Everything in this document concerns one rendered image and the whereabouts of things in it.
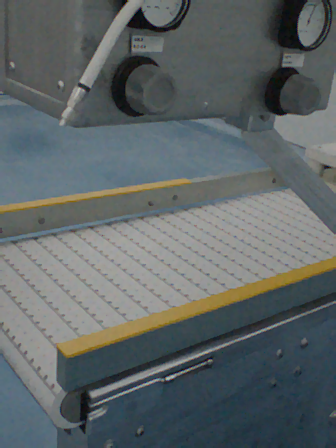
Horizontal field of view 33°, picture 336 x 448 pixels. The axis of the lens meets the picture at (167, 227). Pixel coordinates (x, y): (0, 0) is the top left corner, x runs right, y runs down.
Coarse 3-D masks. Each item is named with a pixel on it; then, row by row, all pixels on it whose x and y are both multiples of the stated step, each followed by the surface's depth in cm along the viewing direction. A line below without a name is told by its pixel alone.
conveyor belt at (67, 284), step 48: (288, 192) 92; (48, 240) 67; (96, 240) 68; (144, 240) 69; (192, 240) 71; (240, 240) 72; (288, 240) 74; (0, 288) 56; (48, 288) 57; (96, 288) 58; (144, 288) 58; (192, 288) 59; (0, 336) 51; (48, 336) 49; (48, 384) 45
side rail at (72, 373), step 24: (288, 288) 55; (312, 288) 58; (216, 312) 49; (240, 312) 52; (264, 312) 54; (144, 336) 45; (168, 336) 47; (192, 336) 49; (72, 360) 41; (96, 360) 43; (120, 360) 44; (144, 360) 46; (72, 384) 42
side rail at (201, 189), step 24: (264, 168) 90; (144, 192) 75; (168, 192) 78; (192, 192) 81; (216, 192) 84; (240, 192) 87; (0, 216) 64; (24, 216) 66; (48, 216) 68; (72, 216) 70; (96, 216) 72
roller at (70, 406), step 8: (88, 384) 46; (72, 392) 44; (80, 392) 45; (64, 400) 44; (72, 400) 44; (80, 400) 45; (64, 408) 44; (72, 408) 45; (80, 408) 45; (64, 416) 45; (72, 416) 45; (80, 416) 45
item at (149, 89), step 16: (144, 48) 31; (160, 48) 32; (128, 64) 31; (144, 64) 31; (128, 80) 31; (144, 80) 30; (160, 80) 30; (128, 96) 31; (144, 96) 30; (160, 96) 31; (176, 96) 31; (128, 112) 32; (144, 112) 31; (160, 112) 31
